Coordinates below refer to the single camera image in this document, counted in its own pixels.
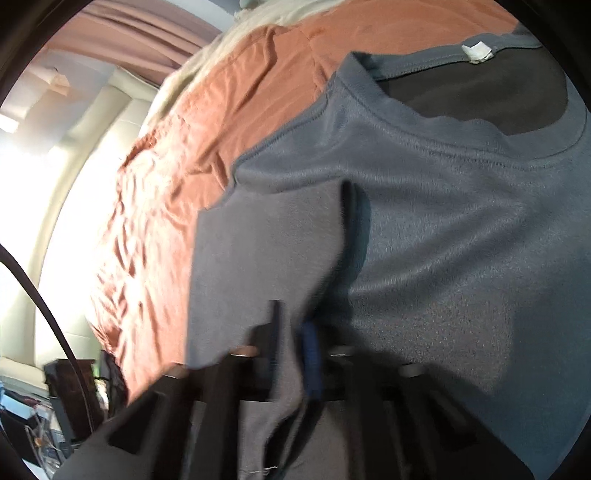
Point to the orange blanket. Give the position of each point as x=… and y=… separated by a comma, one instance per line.
x=184, y=161

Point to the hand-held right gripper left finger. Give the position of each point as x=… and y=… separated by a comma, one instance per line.
x=275, y=337

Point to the pink curtain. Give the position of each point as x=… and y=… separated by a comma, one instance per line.
x=138, y=37

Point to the grey t-shirt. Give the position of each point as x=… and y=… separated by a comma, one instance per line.
x=438, y=207

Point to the cream padded headboard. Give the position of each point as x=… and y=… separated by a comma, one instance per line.
x=106, y=120

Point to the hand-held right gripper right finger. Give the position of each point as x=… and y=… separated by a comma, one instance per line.
x=312, y=364

